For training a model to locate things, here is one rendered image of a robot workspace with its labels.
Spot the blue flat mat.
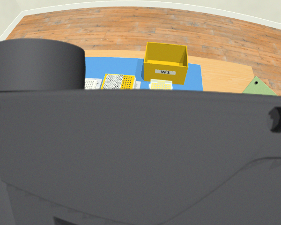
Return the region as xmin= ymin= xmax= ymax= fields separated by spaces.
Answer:
xmin=85 ymin=57 xmax=203 ymax=91

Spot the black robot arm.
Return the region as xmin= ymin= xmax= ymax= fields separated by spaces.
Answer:
xmin=0 ymin=38 xmax=281 ymax=225

